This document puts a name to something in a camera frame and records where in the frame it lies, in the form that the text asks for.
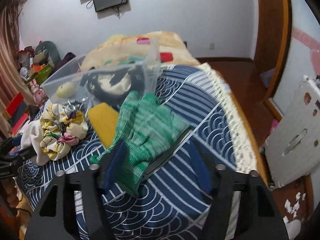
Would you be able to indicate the yellow green sponge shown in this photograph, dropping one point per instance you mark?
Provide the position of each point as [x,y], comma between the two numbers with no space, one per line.
[103,119]

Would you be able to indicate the green cardboard box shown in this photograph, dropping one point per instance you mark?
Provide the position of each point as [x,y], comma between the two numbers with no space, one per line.
[39,72]

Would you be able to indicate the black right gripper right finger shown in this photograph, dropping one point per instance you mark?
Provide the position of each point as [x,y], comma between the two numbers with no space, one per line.
[258,217]

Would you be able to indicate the brown wooden door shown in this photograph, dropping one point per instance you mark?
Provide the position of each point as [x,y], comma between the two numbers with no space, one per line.
[273,41]

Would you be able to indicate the grey green neck pillow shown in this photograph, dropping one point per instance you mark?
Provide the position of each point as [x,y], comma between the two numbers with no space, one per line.
[51,50]

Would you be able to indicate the pink rabbit plush toy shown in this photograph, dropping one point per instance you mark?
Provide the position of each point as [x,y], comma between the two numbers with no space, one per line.
[39,95]

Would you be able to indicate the clear plastic storage box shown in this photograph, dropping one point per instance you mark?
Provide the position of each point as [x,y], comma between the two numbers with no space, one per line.
[110,84]

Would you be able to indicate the colourful beige fleece blanket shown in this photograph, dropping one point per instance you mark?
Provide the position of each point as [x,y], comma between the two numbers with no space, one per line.
[119,48]

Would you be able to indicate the dark purple clothing pile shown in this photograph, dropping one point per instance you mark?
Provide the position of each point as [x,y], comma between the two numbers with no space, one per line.
[68,57]

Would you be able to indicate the yellow cartoon print cloth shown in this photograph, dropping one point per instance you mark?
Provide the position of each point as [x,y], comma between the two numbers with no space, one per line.
[62,128]

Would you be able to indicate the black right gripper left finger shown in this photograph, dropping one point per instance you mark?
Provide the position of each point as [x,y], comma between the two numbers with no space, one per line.
[55,215]

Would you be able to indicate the green knitted glove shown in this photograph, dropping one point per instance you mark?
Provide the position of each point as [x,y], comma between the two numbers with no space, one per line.
[148,130]

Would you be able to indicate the blue white patterned tablecloth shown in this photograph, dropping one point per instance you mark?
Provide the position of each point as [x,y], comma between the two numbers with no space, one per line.
[171,205]

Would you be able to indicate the white soft towel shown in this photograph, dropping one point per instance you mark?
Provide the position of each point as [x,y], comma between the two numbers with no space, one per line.
[32,136]

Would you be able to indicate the pink striped curtain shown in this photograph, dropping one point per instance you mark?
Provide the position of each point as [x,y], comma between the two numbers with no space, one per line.
[11,81]

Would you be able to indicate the yellow round plush ball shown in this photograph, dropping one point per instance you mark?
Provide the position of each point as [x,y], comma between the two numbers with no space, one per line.
[66,90]

